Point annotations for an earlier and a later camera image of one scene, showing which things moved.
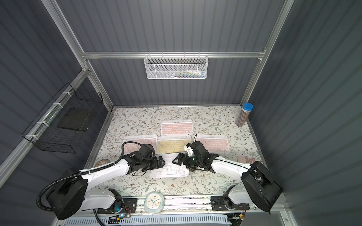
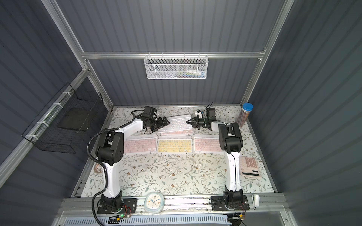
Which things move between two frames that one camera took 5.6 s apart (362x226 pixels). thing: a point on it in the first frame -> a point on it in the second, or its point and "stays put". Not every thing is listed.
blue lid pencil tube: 246,108 stays put
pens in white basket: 188,73 stays put
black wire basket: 60,126 stays put
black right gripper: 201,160 -> 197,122
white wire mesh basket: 176,67 stays put
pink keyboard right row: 214,143 stays put
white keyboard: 170,169 -> 178,123
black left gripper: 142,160 -> 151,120
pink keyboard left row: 131,147 stays put
